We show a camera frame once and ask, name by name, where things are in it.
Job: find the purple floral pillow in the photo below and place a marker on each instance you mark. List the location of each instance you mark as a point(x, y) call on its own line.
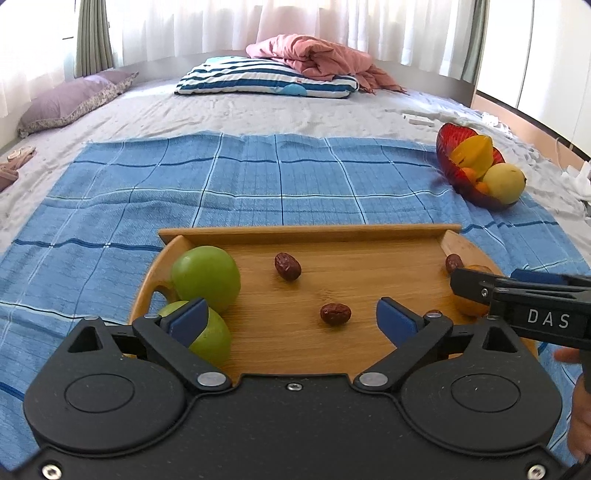
point(64, 104)

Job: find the beige garment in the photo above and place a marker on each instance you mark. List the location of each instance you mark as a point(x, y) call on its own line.
point(22, 154)

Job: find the large orange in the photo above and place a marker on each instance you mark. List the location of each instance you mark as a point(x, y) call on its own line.
point(471, 306)

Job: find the person's right hand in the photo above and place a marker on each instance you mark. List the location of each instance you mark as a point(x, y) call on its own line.
point(582, 415)

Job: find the tiny orange kumquat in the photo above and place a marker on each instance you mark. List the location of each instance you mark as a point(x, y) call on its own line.
point(482, 187)
point(469, 174)

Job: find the pink crumpled blanket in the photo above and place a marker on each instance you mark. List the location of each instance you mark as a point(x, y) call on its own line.
point(318, 55)

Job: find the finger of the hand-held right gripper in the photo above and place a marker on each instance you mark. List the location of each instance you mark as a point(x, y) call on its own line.
point(471, 282)
point(538, 276)

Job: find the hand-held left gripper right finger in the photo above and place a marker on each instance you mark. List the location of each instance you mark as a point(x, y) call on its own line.
point(397, 321)

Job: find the white flat box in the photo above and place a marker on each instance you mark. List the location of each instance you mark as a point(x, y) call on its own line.
point(418, 120)

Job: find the brown pink garment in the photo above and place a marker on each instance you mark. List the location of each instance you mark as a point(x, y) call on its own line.
point(7, 177)

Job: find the blue white striped pillow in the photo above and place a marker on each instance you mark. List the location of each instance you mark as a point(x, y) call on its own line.
point(258, 78)

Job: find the dark wooden bed headboard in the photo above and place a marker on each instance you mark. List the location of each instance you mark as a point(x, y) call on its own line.
point(429, 81)

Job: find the shiny green apple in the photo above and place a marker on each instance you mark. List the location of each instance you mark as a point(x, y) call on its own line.
point(205, 277)

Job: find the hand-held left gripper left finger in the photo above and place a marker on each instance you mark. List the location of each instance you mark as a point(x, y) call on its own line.
point(189, 321)

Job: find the large dull green apple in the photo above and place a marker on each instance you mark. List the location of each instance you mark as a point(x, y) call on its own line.
point(212, 339)

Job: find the red glass bowl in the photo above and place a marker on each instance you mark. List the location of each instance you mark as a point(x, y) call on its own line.
point(450, 143)

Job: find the white sheer curtain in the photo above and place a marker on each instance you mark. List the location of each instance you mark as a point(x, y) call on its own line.
point(231, 23)

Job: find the yellow starfruit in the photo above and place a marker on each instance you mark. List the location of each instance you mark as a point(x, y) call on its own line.
point(475, 154)

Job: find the yellow pear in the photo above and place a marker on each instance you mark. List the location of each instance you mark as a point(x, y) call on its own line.
point(503, 182)

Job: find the dried red date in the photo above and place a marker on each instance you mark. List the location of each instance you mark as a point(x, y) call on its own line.
point(288, 266)
point(335, 314)
point(453, 263)

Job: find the green curtain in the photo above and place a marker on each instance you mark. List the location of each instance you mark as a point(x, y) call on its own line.
point(473, 37)
point(92, 37)

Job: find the blue plaid cloth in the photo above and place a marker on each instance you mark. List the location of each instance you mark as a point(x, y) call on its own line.
point(277, 184)

